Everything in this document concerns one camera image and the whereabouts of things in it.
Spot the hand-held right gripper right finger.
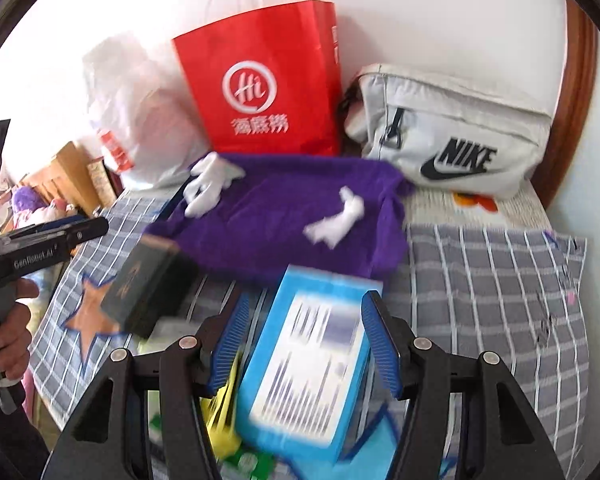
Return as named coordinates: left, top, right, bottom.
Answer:
left=360, top=290, right=566, bottom=480

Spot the dark box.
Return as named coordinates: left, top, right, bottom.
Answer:
left=100, top=235, right=201, bottom=341

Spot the green packet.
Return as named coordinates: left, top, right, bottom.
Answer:
left=225, top=447, right=276, bottom=480

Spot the blue tissue pack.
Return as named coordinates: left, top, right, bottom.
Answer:
left=235, top=265, right=385, bottom=463

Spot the yellow pouch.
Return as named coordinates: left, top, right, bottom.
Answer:
left=200, top=350, right=243, bottom=461

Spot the purple plush toy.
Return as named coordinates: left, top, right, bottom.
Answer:
left=11, top=186, right=48, bottom=216

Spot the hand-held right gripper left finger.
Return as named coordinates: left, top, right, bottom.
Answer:
left=45, top=290, right=253, bottom=480

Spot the red paper bag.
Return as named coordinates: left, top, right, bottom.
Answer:
left=172, top=0, right=343, bottom=158

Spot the person's left hand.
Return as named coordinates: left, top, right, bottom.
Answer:
left=0, top=277, right=41, bottom=382

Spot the purple towel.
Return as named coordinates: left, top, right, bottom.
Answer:
left=145, top=152, right=416, bottom=281

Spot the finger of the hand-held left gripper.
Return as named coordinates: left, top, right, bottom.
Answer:
left=55, top=216, right=110, bottom=257
left=0, top=216, right=88, bottom=242

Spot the grey plaid blanket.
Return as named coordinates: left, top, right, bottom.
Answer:
left=27, top=190, right=591, bottom=480

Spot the light green wipes pack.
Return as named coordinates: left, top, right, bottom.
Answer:
left=140, top=317, right=206, bottom=356

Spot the white plastic bag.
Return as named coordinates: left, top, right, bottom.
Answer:
left=82, top=32, right=213, bottom=191

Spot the grey sling bag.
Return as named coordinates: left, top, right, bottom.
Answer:
left=342, top=64, right=553, bottom=201

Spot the crumpled white tissue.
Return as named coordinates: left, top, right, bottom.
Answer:
left=304, top=186, right=366, bottom=250

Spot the wooden cabinet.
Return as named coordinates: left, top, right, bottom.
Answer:
left=20, top=141, right=126, bottom=211

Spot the white floral bed sheet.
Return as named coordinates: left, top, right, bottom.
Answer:
left=405, top=180, right=551, bottom=231

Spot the wooden headboard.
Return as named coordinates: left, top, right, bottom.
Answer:
left=530, top=0, right=600, bottom=211

